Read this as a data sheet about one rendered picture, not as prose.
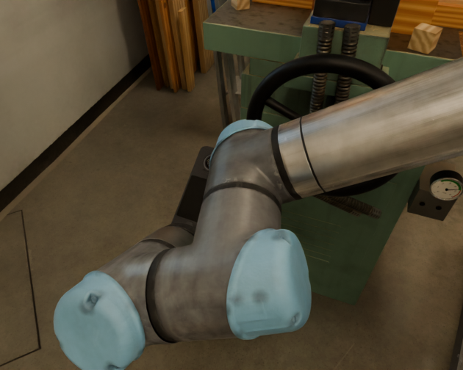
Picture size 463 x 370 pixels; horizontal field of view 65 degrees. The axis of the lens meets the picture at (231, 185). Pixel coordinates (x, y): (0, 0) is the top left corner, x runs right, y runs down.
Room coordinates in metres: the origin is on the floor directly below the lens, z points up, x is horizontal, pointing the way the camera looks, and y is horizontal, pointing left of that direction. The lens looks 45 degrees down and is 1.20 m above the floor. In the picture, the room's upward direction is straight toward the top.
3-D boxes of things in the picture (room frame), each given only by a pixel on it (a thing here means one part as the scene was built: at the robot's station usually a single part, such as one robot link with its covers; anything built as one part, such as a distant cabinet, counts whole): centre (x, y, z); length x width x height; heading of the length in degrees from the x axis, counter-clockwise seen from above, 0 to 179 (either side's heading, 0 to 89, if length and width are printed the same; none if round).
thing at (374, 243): (0.95, -0.33, 0.36); 0.58 x 0.45 x 0.71; 159
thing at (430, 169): (0.61, -0.48, 0.58); 0.12 x 0.08 x 0.08; 159
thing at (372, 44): (0.66, -0.21, 0.92); 0.15 x 0.13 x 0.09; 69
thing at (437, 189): (0.54, -0.45, 0.65); 0.06 x 0.04 x 0.08; 69
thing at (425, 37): (0.66, -0.35, 0.92); 0.04 x 0.03 x 0.04; 47
